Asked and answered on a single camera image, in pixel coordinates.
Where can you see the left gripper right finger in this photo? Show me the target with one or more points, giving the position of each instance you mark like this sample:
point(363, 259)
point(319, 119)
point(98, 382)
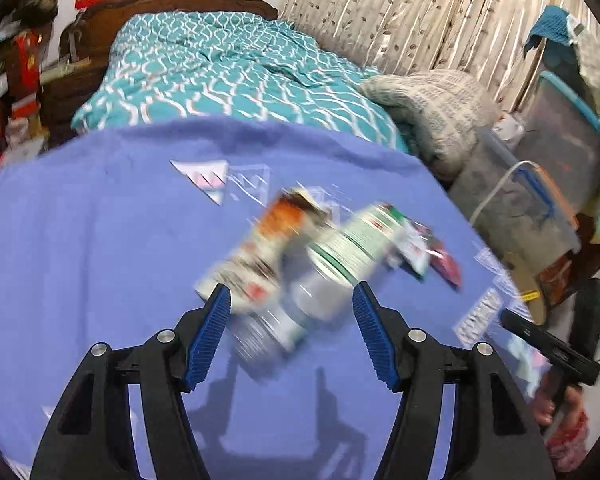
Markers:
point(492, 432)

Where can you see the pink red wrapper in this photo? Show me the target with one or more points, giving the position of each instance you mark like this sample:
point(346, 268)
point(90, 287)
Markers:
point(439, 258)

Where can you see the clear plastic bottle green label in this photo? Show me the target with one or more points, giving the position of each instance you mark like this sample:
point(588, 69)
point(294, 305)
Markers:
point(318, 285)

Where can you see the orange brown snack wrapper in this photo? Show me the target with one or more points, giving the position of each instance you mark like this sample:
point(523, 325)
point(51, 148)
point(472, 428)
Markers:
point(253, 270)

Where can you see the green white snack packet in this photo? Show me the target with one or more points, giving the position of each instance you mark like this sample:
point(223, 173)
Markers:
point(410, 246)

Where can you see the round beige trash bin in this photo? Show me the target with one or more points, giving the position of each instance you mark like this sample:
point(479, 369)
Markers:
point(529, 291)

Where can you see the person right hand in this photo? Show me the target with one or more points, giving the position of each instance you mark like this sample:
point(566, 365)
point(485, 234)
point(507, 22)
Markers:
point(567, 444)

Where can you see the white mug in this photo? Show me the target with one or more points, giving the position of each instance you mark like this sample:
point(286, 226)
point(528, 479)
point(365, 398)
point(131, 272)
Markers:
point(508, 129)

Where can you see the folded grey checked quilt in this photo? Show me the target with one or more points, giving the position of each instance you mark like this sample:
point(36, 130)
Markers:
point(444, 108)

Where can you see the red gift box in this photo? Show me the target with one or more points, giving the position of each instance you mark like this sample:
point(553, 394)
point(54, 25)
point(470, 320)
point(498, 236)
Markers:
point(23, 74)

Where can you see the teal patterned bedspread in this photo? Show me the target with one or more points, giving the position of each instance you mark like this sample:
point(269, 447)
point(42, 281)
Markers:
point(169, 65)

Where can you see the beige patterned curtain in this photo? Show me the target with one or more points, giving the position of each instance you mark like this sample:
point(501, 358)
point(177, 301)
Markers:
point(482, 37)

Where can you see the carved wooden headboard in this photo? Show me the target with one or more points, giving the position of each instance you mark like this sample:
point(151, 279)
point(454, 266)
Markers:
point(90, 36)

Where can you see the cluttered metal shelf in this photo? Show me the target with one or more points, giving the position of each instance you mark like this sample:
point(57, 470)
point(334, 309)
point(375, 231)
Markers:
point(25, 27)

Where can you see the clear storage box blue handle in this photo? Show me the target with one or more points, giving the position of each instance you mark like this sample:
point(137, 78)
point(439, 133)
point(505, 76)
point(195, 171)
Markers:
point(514, 205)

